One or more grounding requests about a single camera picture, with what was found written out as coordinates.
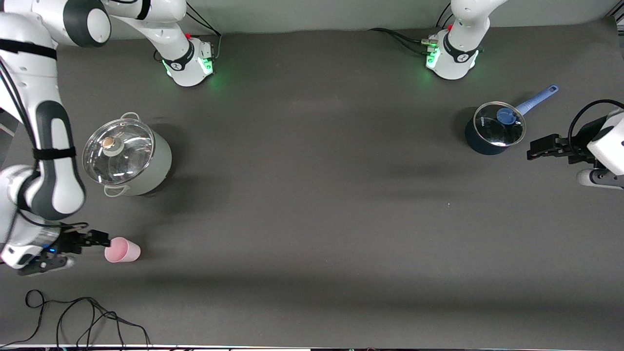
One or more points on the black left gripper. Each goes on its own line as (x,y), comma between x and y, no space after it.
(578,145)

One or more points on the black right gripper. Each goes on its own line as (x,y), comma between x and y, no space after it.
(68,243)

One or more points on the pink plastic cup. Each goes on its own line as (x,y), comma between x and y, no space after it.
(122,249)

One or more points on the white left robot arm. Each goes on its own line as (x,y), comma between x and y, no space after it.
(456,58)

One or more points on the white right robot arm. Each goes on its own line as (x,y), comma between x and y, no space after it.
(53,161)

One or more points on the glass lid with blue knob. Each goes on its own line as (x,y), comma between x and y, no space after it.
(492,131)

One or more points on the dark blue saucepan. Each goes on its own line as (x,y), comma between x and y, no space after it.
(475,144)

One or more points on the glass lid with copper knob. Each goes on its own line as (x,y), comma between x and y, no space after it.
(129,156)

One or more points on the dark grey table mat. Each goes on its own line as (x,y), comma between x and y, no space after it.
(312,219)

